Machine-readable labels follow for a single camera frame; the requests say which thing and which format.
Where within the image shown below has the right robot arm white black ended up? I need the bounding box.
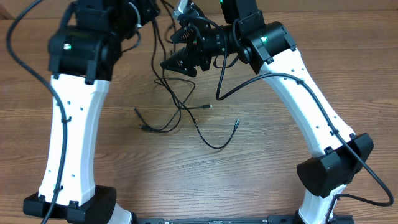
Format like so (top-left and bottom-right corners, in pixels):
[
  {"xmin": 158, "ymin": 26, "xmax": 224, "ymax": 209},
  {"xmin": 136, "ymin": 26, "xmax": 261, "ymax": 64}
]
[{"xmin": 161, "ymin": 1, "xmax": 374, "ymax": 223}]

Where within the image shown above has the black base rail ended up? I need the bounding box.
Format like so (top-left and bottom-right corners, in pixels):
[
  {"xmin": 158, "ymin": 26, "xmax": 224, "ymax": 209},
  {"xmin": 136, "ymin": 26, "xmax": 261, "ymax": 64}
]
[{"xmin": 136, "ymin": 213, "xmax": 355, "ymax": 224}]

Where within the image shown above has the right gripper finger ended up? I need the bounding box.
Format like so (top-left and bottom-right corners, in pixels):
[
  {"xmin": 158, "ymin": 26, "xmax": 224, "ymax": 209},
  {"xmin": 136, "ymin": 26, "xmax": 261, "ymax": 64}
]
[
  {"xmin": 160, "ymin": 48, "xmax": 198, "ymax": 77},
  {"xmin": 170, "ymin": 24, "xmax": 199, "ymax": 44}
]

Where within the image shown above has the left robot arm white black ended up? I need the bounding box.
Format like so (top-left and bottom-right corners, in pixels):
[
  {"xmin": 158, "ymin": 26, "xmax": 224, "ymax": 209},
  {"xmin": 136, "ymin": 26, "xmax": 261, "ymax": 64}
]
[{"xmin": 23, "ymin": 0, "xmax": 160, "ymax": 223}]

